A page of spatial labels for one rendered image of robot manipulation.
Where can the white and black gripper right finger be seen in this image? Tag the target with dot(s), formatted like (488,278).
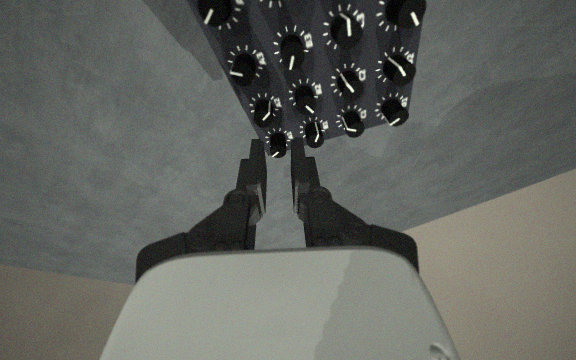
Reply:
(326,223)

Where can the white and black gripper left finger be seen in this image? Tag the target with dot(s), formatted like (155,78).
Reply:
(231,227)

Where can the black knob box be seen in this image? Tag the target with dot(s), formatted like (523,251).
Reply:
(341,56)

